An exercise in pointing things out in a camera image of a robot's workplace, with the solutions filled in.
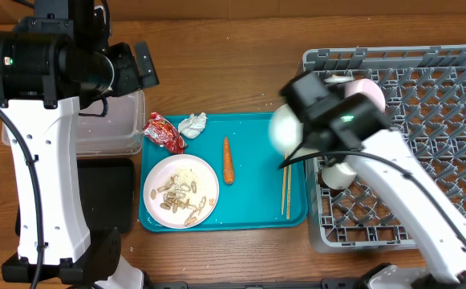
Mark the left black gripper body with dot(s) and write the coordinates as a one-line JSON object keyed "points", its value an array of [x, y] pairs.
{"points": [[127, 77]]}

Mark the red snack wrapper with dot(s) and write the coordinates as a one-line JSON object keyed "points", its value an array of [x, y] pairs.
{"points": [[163, 133]]}

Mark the white tissue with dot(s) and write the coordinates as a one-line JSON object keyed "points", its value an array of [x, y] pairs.
{"points": [[193, 126]]}

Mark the white plate with food scraps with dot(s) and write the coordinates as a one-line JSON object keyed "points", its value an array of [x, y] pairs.
{"points": [[181, 191]]}

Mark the orange carrot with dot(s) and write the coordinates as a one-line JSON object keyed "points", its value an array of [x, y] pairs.
{"points": [[228, 169]]}

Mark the pale green bowl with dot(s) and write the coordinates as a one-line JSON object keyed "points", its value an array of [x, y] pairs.
{"points": [[285, 131]]}

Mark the wooden chopstick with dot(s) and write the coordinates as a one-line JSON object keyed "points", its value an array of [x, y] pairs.
{"points": [[288, 191], [284, 188]]}

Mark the pale green cup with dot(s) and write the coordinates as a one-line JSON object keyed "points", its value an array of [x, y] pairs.
{"points": [[339, 176]]}

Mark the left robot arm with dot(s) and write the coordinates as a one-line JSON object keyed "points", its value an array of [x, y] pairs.
{"points": [[53, 66]]}

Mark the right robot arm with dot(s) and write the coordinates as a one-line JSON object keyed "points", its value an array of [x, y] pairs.
{"points": [[345, 120]]}

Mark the grey dishwasher rack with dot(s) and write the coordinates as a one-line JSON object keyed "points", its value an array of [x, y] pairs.
{"points": [[425, 92]]}

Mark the clear plastic storage bin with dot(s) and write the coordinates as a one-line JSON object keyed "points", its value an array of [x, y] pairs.
{"points": [[112, 124]]}

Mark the black plastic tray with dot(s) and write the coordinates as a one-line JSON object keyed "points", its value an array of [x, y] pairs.
{"points": [[107, 189]]}

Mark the teal serving tray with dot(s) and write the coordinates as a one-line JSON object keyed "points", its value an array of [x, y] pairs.
{"points": [[253, 201]]}

